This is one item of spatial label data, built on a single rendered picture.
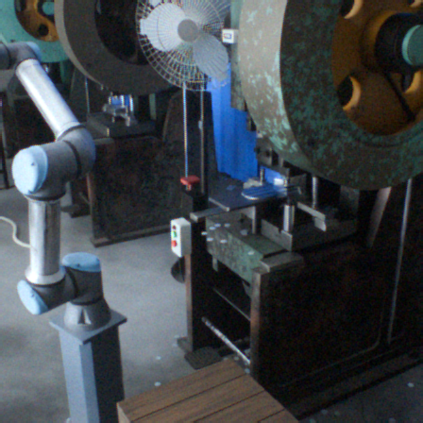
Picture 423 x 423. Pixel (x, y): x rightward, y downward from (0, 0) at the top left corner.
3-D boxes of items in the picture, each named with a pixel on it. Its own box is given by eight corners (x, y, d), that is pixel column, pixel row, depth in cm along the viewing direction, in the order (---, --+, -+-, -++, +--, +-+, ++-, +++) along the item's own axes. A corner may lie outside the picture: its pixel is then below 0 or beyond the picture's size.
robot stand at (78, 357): (94, 451, 191) (82, 341, 174) (62, 426, 202) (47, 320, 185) (136, 422, 204) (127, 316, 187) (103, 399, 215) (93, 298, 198)
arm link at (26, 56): (118, 155, 157) (34, 30, 168) (86, 163, 150) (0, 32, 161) (104, 178, 165) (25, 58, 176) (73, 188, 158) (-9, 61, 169)
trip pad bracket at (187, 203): (193, 240, 226) (192, 194, 219) (182, 232, 234) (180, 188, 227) (206, 237, 229) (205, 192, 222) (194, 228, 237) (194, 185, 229)
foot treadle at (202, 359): (194, 380, 209) (194, 368, 207) (182, 365, 217) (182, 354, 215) (317, 333, 236) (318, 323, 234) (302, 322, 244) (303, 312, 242)
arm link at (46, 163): (78, 307, 176) (82, 148, 149) (36, 327, 165) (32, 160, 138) (56, 288, 182) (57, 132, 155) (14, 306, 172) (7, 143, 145)
